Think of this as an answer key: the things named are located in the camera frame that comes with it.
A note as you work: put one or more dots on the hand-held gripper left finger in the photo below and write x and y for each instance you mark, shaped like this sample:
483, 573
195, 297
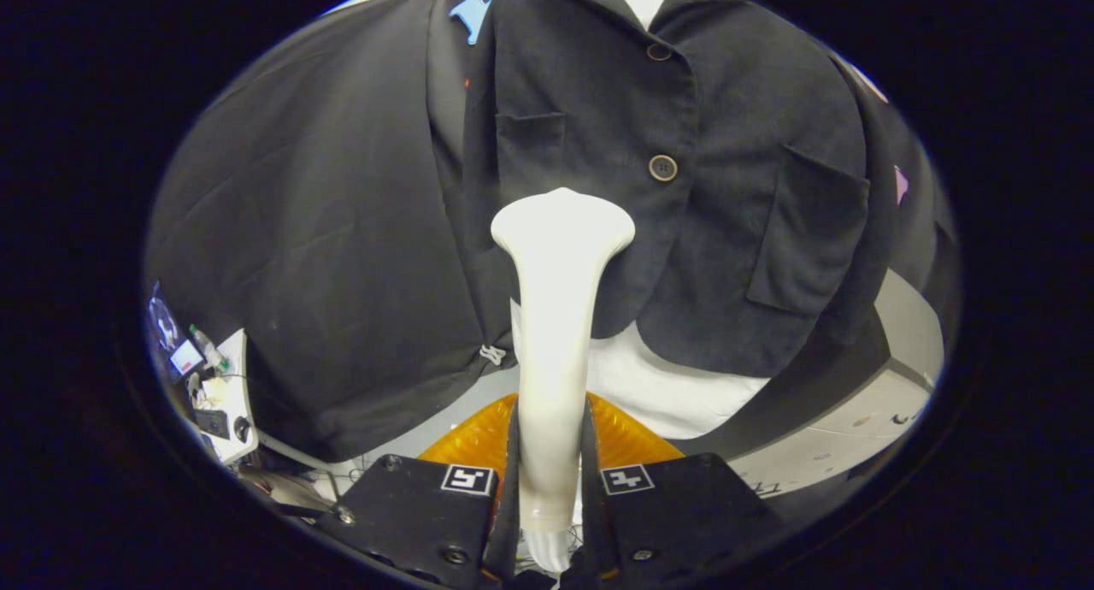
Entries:
410, 522

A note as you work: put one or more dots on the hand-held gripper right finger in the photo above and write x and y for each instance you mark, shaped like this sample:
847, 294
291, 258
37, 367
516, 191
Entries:
675, 513

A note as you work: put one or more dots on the white garment steamer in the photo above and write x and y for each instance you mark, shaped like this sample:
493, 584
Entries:
555, 316

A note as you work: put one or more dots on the black jacket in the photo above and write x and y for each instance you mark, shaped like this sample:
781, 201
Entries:
726, 188

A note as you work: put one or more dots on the grey cabinet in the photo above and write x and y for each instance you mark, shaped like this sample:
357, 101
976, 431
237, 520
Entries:
855, 427

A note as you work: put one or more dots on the clear plastic bottle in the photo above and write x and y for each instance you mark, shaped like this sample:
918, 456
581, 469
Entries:
208, 348

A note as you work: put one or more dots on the black backdrop cloth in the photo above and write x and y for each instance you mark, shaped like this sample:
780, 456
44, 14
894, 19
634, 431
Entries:
325, 231

